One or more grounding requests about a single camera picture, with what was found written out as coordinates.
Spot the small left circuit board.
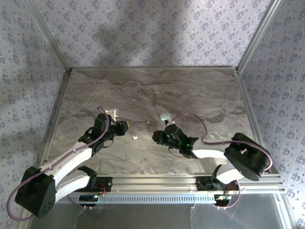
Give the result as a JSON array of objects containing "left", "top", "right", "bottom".
[{"left": 79, "top": 194, "right": 99, "bottom": 203}]

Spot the small circuit board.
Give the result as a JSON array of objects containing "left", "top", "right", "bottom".
[
  {"left": 79, "top": 194, "right": 99, "bottom": 203},
  {"left": 213, "top": 194, "right": 233, "bottom": 202}
]

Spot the small right circuit board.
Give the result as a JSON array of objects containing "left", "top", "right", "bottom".
[{"left": 213, "top": 194, "right": 233, "bottom": 202}]

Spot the grey metal sheet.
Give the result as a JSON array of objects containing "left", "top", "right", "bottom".
[{"left": 27, "top": 193, "right": 291, "bottom": 229}]

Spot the aluminium base frame rail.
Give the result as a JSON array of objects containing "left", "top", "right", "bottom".
[{"left": 54, "top": 173, "right": 285, "bottom": 194}]

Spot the aluminium table side rail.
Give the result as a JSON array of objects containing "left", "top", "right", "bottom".
[
  {"left": 30, "top": 70, "right": 73, "bottom": 177},
  {"left": 234, "top": 69, "right": 277, "bottom": 176}
]

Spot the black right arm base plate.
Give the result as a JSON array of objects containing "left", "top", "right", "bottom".
[{"left": 196, "top": 176, "right": 241, "bottom": 192}]

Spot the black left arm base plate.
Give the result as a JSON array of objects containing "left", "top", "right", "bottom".
[{"left": 69, "top": 177, "right": 113, "bottom": 193}]

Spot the grey slotted cable duct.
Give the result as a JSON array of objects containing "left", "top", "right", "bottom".
[{"left": 55, "top": 193, "right": 216, "bottom": 205}]

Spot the aluminium table end rail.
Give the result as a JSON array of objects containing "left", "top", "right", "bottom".
[{"left": 70, "top": 67, "right": 239, "bottom": 72}]

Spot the aluminium frame post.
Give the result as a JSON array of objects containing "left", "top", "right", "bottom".
[
  {"left": 236, "top": 0, "right": 284, "bottom": 72},
  {"left": 23, "top": 0, "right": 73, "bottom": 73}
]

